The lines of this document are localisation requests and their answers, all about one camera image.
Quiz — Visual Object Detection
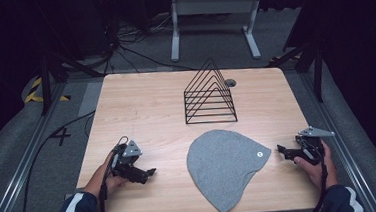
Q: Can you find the yellow black floor tape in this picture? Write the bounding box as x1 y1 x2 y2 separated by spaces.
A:
22 74 72 105

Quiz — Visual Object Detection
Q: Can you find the white metal desk frame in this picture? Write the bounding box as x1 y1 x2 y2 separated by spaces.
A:
167 0 268 67

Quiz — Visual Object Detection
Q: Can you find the black floor cable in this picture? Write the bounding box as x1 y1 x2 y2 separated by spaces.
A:
13 109 103 212

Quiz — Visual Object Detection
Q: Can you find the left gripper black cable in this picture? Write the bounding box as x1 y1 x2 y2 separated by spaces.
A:
93 135 135 212

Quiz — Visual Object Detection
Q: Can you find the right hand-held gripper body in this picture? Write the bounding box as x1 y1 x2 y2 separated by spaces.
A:
290 124 337 167

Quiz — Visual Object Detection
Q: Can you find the black wire triangular rack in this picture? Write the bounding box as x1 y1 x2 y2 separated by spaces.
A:
181 56 239 126

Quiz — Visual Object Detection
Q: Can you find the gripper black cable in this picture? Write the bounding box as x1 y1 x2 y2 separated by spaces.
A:
93 135 135 212
301 136 331 212

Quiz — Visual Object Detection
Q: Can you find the person's left hand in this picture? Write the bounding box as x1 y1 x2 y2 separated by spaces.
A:
80 151 130 199

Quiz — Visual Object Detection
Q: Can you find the grey knit beanie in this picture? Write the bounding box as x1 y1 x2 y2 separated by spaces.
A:
184 124 277 212

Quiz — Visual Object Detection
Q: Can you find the black metal stand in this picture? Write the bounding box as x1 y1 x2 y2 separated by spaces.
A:
264 38 328 107
36 47 108 117

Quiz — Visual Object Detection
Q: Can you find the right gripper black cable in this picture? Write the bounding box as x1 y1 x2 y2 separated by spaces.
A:
301 136 331 212

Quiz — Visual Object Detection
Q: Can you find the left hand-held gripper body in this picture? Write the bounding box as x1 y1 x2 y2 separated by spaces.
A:
109 138 149 186

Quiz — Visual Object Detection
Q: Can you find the person's right hand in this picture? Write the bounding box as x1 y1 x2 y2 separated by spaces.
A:
292 142 339 192

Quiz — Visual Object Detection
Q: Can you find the aluminium floor rail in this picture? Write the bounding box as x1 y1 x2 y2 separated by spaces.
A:
298 66 376 212
0 81 78 212

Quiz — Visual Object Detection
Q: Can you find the tangle of black floor cables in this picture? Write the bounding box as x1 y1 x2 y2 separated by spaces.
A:
101 10 197 78

